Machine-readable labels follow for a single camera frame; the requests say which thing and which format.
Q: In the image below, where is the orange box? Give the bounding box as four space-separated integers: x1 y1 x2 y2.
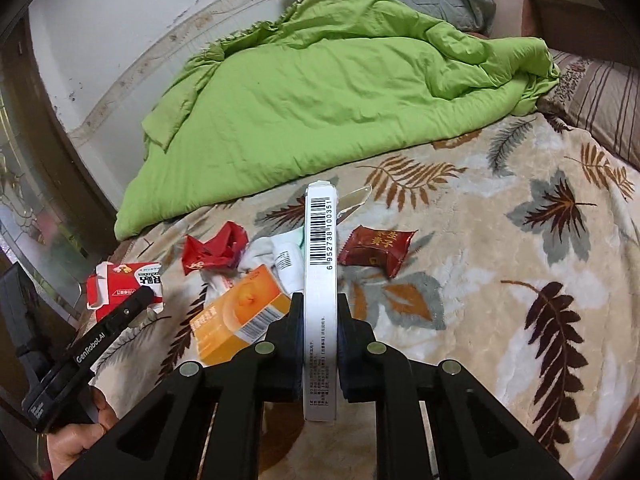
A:
189 265 293 367

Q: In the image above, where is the white sock with green trim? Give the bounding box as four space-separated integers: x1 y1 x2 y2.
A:
202 225 307 311

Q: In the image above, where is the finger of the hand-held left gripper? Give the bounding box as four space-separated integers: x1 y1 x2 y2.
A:
107 285 156 328

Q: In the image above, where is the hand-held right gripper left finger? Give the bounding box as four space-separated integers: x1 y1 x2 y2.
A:
60 292 306 480

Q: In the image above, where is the brown headboard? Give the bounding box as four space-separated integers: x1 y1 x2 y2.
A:
475 0 640 61

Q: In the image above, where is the leaf-print blanket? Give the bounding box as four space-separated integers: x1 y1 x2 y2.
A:
90 110 640 480

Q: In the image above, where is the red crumpled wrapper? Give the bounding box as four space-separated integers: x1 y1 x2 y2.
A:
181 221 249 276

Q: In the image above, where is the red and white crushed carton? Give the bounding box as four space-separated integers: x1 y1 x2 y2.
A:
86 261 167 322

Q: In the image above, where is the person's left hand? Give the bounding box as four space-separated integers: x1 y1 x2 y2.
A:
47 387 121 480

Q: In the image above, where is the dark red snack packet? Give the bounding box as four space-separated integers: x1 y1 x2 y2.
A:
337 226 418 278

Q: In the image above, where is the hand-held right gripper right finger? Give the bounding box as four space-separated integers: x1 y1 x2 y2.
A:
339 294 573 480

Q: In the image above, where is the green quilt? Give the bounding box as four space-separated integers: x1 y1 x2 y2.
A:
114 0 561 241

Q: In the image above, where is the small white paper packet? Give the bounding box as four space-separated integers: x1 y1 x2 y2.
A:
272 240 306 295

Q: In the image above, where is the clear plastic piece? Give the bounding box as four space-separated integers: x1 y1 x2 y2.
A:
336 185 373 226

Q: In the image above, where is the striped pillow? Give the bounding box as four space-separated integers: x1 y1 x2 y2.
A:
537 50 640 171

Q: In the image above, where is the white barcode box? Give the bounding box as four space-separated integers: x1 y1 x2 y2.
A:
303 180 341 422

